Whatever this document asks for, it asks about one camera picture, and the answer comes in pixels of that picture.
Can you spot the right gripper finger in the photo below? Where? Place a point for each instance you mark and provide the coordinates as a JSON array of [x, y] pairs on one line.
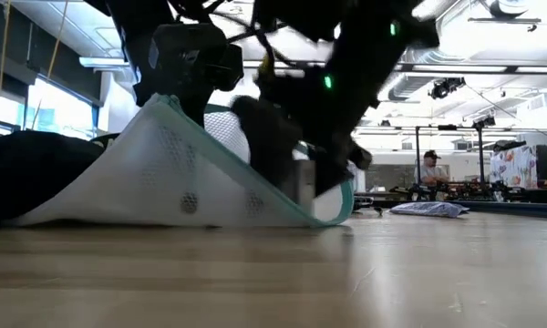
[[269, 141], [337, 164]]

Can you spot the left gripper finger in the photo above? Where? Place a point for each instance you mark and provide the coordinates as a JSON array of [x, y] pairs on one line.
[[196, 107]]

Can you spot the white mesh pouch teal trim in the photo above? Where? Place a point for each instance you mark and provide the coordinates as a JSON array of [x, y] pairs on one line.
[[164, 182]]

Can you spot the black fabric garment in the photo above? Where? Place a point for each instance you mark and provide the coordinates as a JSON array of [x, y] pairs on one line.
[[27, 177]]

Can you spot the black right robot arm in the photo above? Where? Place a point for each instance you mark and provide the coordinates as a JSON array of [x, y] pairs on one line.
[[369, 18]]

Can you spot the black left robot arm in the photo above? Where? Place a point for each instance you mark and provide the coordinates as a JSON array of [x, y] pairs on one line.
[[132, 13]]

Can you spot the long ceiling light fixture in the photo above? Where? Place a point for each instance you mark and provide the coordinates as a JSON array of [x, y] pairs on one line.
[[105, 62]]

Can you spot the person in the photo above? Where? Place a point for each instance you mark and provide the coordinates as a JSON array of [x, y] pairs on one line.
[[430, 173]]

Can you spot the grey plastic mailer package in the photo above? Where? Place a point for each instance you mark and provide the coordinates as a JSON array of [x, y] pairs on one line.
[[428, 209]]

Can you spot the black ceiling spotlight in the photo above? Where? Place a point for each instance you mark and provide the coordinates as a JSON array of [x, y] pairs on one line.
[[444, 87]]

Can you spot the background work table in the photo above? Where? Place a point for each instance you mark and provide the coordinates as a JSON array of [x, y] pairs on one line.
[[506, 207]]

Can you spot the floral printed cloth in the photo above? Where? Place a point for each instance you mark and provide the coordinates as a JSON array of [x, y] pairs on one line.
[[512, 166]]

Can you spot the silver ventilation duct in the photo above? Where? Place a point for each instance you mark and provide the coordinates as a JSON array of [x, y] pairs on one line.
[[394, 86]]

